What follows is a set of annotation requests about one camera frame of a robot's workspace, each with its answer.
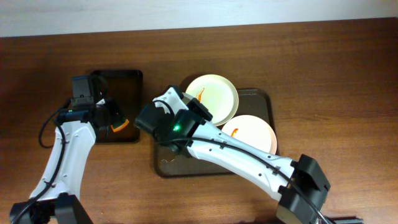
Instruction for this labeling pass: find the cream plate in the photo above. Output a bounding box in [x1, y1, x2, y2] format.
[221, 115, 277, 154]
[185, 74, 239, 126]
[182, 92, 193, 110]

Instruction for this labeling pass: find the cream plate back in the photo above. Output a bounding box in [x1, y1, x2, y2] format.
[185, 74, 239, 126]

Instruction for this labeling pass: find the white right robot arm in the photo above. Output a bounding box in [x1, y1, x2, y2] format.
[135, 85, 331, 223]

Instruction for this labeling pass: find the green orange sponge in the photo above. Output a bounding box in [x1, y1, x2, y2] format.
[111, 119, 129, 133]

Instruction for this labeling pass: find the black water basin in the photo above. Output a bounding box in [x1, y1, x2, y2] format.
[91, 70, 143, 144]

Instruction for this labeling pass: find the brown serving tray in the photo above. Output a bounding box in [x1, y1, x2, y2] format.
[153, 88, 275, 179]

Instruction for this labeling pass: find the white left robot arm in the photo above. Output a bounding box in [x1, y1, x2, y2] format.
[9, 97, 129, 223]

